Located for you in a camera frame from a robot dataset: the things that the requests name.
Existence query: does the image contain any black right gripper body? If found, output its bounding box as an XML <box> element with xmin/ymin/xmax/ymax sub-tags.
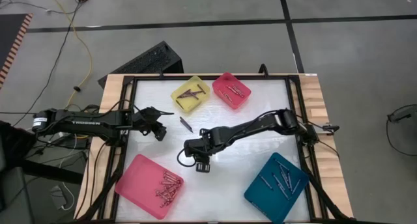
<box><xmin>194</xmin><ymin>128</ymin><xmax>229</xmax><ymax>160</ymax></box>

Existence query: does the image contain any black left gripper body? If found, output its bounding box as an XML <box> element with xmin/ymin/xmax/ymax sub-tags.
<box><xmin>138</xmin><ymin>106</ymin><xmax>165</xmax><ymax>135</ymax></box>

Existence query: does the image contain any yellow plastic bin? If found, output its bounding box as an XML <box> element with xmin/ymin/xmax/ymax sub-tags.
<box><xmin>170</xmin><ymin>75</ymin><xmax>211</xmax><ymax>113</ymax></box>

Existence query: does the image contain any red plastic bin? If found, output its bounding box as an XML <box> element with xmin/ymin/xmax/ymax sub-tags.
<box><xmin>211</xmin><ymin>72</ymin><xmax>252</xmax><ymax>110</ymax></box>

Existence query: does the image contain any pink plastic bin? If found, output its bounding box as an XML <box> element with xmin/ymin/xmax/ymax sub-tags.
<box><xmin>113</xmin><ymin>153</ymin><xmax>185</xmax><ymax>221</ymax></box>

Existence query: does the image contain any wooden table board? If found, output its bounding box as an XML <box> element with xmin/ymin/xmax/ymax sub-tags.
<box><xmin>74</xmin><ymin>73</ymin><xmax>354</xmax><ymax>220</ymax></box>

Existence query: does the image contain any teal plastic bin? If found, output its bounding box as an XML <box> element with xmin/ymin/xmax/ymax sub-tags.
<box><xmin>243</xmin><ymin>151</ymin><xmax>310</xmax><ymax>223</ymax></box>

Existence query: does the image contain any grey power adapter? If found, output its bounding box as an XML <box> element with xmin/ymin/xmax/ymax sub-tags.
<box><xmin>48</xmin><ymin>184</ymin><xmax>69</xmax><ymax>209</ymax></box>

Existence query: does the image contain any black mat orange striped edge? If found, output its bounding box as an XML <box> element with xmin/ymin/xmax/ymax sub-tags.
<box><xmin>0</xmin><ymin>12</ymin><xmax>33</xmax><ymax>90</ymax></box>

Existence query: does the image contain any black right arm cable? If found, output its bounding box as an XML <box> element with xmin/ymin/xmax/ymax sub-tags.
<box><xmin>177</xmin><ymin>148</ymin><xmax>198</xmax><ymax>168</ymax></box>

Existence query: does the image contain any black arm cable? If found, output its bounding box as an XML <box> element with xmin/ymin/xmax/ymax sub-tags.
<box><xmin>177</xmin><ymin>148</ymin><xmax>198</xmax><ymax>168</ymax></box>
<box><xmin>97</xmin><ymin>98</ymin><xmax>154</xmax><ymax>119</ymax></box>

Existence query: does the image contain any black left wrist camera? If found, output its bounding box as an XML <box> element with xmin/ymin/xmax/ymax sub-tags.
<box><xmin>154</xmin><ymin>125</ymin><xmax>167</xmax><ymax>142</ymax></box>

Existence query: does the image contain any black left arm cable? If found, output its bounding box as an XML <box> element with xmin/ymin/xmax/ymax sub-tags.
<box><xmin>97</xmin><ymin>98</ymin><xmax>154</xmax><ymax>119</ymax></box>

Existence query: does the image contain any black aluminium table frame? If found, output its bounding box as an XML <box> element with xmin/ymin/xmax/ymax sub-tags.
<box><xmin>76</xmin><ymin>73</ymin><xmax>356</xmax><ymax>224</ymax></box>

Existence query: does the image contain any yellow extension cable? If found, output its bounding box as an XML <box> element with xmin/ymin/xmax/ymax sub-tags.
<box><xmin>47</xmin><ymin>0</ymin><xmax>94</xmax><ymax>100</ymax></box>

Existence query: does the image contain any long black cable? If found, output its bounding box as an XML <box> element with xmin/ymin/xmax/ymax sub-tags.
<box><xmin>12</xmin><ymin>0</ymin><xmax>98</xmax><ymax>127</ymax></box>

